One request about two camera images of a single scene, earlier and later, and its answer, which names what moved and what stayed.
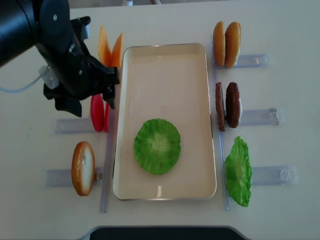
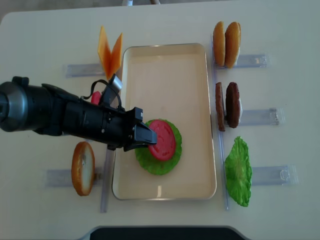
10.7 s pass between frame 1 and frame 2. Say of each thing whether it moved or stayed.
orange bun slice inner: stayed
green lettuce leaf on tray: stayed
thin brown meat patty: stayed
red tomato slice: moved
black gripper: moved
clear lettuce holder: stayed
